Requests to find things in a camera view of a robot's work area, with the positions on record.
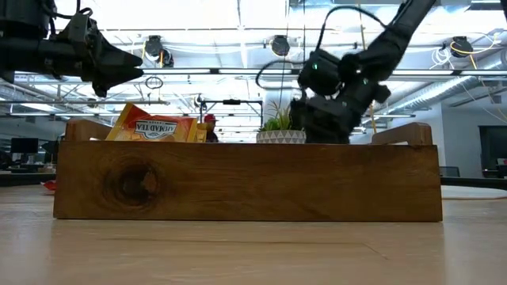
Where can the wooden three-compartment tray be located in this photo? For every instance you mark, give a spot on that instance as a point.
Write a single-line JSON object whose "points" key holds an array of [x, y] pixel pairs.
{"points": [[257, 182]]}

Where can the large dark wall display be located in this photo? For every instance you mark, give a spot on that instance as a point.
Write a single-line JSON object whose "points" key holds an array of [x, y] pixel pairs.
{"points": [[493, 146]]}

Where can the white round woven placemat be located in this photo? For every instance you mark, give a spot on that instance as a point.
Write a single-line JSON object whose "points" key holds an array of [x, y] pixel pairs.
{"points": [[475, 192]]}

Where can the black aluminium table frame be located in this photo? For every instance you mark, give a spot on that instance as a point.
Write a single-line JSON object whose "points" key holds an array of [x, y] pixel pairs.
{"points": [[20, 179]]}

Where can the silver ventilation duct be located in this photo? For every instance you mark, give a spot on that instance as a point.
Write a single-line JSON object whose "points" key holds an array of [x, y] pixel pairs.
{"points": [[435, 93]]}

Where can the person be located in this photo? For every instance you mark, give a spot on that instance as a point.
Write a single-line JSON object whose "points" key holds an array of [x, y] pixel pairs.
{"points": [[210, 126]]}

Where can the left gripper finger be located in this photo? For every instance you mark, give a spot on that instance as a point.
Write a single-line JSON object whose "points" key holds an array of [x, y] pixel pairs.
{"points": [[115, 59], [111, 77]]}

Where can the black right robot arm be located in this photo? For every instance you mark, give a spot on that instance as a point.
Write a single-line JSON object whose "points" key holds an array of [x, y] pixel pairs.
{"points": [[396, 35]]}

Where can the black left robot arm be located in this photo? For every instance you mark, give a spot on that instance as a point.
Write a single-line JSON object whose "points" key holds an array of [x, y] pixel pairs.
{"points": [[20, 16]]}

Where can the strawberry sensation tea bag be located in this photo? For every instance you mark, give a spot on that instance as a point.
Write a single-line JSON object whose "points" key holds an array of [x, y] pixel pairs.
{"points": [[49, 185]]}

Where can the grey office chair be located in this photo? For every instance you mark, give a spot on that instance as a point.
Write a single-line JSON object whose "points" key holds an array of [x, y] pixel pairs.
{"points": [[447, 171]]}

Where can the black metal frame rig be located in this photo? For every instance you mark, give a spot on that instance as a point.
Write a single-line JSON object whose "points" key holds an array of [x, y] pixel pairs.
{"points": [[231, 101]]}

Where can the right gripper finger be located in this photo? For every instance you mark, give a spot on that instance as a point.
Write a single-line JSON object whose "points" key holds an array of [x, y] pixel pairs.
{"points": [[332, 134], [305, 122]]}

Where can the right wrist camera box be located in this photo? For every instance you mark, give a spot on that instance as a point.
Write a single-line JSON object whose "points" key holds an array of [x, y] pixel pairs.
{"points": [[321, 73]]}

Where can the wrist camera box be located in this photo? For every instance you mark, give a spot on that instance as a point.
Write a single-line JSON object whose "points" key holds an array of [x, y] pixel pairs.
{"points": [[321, 73], [77, 29]]}

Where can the mango magic tea bag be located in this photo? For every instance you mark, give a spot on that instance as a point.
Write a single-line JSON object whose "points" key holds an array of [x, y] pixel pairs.
{"points": [[154, 128], [201, 134]]}

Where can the black computer monitor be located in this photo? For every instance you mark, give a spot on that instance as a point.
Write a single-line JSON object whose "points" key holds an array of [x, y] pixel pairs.
{"points": [[24, 145]]}

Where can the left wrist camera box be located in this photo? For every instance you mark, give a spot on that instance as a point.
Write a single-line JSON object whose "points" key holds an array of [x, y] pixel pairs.
{"points": [[77, 29]]}

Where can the succulent in white patterned pot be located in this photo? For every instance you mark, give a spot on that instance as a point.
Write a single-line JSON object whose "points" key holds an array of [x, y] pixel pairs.
{"points": [[281, 137]]}

